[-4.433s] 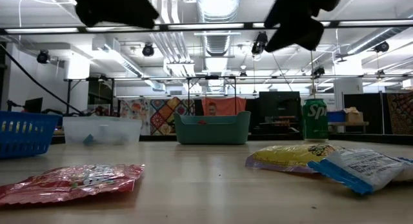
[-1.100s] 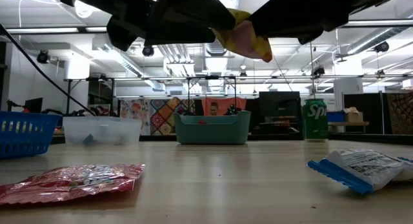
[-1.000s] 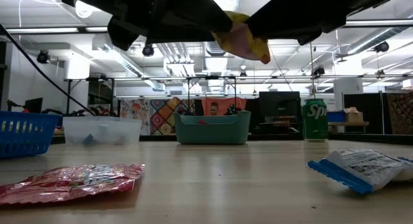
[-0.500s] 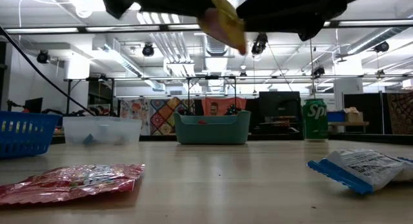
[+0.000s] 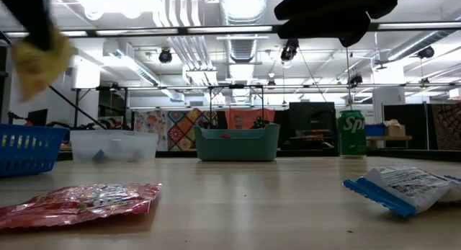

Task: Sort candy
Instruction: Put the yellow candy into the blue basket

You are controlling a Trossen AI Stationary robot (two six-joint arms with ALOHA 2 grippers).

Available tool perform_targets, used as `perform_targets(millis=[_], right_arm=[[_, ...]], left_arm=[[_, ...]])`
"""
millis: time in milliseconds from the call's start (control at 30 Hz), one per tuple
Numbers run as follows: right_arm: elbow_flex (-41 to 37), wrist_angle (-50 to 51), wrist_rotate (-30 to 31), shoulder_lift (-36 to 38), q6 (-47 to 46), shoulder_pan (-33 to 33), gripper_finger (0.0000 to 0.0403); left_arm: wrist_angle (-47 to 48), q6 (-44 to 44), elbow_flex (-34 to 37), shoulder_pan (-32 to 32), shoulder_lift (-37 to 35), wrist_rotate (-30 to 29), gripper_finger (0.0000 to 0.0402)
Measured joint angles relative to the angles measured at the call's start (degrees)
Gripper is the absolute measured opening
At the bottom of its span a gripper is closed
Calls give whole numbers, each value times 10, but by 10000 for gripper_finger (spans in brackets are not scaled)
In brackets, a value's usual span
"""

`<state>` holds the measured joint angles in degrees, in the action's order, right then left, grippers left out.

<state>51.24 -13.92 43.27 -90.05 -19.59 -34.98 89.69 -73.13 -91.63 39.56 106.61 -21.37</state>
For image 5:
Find black partition panel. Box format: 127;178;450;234
382;104;429;151

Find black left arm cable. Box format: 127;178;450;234
48;84;108;131

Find blue plastic basket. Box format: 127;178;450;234
0;123;68;178

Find brown patterned cloth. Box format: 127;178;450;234
431;102;461;151

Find green Sprite can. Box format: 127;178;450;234
337;110;367;157

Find teal plastic bin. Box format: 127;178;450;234
194;123;281;162

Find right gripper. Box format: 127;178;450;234
274;0;411;48

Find black monitor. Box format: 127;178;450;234
27;108;49;127

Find blue storage box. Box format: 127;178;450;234
365;124;386;138

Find white ventilation duct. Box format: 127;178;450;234
218;0;269;63

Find red cloth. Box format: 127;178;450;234
225;108;277;130

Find colourful patchwork quilt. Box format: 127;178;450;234
133;107;219;153

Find yellow Sour Patch candy pack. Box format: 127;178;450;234
10;26;76;103

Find thin hanging cable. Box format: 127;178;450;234
344;47;352;110

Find brown cardboard box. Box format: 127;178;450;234
383;119;407;138

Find clear plastic container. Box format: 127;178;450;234
70;130;159;163

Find black workbench frame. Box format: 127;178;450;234
71;82;461;152

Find black cabinet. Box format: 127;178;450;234
287;102;339;152

